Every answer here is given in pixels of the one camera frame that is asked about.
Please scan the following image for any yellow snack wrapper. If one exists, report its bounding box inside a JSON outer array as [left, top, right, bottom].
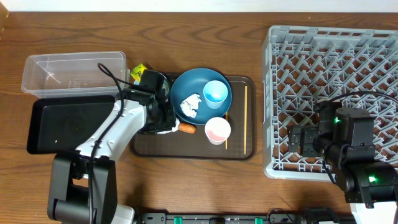
[[130, 63, 147, 82]]

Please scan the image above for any pink cup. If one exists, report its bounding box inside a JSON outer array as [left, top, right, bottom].
[[205, 117, 231, 145]]

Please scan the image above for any light blue cup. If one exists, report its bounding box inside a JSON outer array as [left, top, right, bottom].
[[203, 80, 228, 109]]

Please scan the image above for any white tissue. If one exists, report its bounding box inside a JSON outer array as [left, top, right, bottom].
[[180, 93, 201, 118], [158, 119, 180, 134]]

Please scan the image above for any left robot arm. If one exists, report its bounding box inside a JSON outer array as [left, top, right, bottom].
[[47, 88, 175, 223]]

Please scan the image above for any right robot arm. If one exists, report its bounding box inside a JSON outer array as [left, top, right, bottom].
[[287, 101, 397, 223]]

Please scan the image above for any grey dishwasher rack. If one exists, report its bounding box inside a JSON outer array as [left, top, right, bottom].
[[262, 26, 397, 182]]

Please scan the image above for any orange carrot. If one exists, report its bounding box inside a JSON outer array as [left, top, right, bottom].
[[178, 123, 197, 134]]

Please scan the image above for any light blue small bowl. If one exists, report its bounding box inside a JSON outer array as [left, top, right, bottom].
[[134, 73, 170, 103]]

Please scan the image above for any dark blue plate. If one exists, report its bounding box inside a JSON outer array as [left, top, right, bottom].
[[170, 68, 233, 125]]

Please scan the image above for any dark brown serving tray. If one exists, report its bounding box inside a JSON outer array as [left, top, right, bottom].
[[129, 76, 257, 161]]

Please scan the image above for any short wooden chopstick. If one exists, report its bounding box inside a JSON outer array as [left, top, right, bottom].
[[224, 112, 230, 150]]

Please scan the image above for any long wooden chopstick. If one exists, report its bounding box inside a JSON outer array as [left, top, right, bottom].
[[244, 86, 248, 155]]

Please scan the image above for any clear plastic bin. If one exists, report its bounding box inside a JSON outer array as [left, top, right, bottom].
[[21, 51, 130, 98]]

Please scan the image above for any black rectangular bin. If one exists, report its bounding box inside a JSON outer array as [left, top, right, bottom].
[[27, 95, 115, 154]]

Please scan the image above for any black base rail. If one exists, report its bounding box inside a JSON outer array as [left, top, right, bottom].
[[133, 212, 356, 224]]

